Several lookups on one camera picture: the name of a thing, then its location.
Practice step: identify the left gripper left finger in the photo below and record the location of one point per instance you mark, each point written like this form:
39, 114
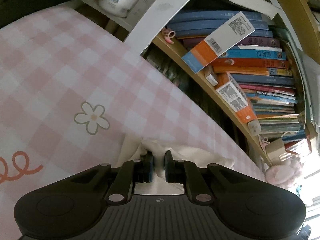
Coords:
125, 178

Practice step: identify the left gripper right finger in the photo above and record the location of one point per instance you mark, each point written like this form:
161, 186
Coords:
189, 175

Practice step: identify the cream white t-shirt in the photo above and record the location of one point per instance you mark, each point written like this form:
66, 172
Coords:
135, 146

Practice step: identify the pink checkered desk mat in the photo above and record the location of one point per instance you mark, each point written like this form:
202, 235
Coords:
70, 92

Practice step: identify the white orange flat box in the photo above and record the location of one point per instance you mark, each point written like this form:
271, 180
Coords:
235, 97

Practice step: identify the beige pen holder box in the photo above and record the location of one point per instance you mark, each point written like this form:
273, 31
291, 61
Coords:
275, 151

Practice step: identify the white pink plush bunny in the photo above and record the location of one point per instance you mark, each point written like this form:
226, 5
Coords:
288, 175

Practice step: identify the pink binder clip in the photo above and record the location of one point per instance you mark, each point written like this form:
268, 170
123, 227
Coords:
168, 35

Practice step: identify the usmile white orange box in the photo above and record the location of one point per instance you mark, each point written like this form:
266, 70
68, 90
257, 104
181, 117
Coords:
218, 42

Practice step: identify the white wooden bookshelf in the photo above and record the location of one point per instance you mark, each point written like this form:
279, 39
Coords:
144, 19

